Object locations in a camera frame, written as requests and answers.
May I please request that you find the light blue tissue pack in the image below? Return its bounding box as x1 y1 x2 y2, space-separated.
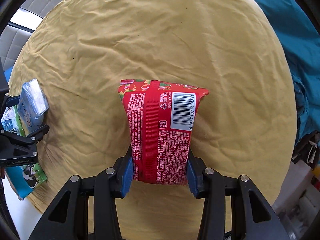
17 79 49 134

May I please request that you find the red snack packet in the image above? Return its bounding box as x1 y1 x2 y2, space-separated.
118 79 209 185

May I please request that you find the left white chair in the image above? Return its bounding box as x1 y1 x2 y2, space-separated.
0 25 31 71

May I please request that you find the yellow tablecloth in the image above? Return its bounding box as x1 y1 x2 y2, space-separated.
7 0 298 240

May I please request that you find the teal beanbag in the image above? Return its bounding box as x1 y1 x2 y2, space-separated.
255 0 319 141

